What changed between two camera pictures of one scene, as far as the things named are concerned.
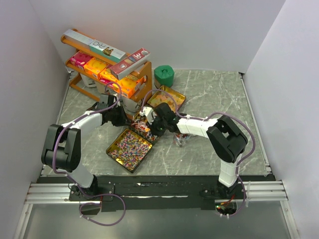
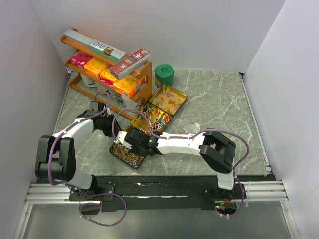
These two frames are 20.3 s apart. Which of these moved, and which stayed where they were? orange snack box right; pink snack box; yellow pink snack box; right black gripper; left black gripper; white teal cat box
Moved: right black gripper; left black gripper
Stayed: orange snack box right; yellow pink snack box; pink snack box; white teal cat box
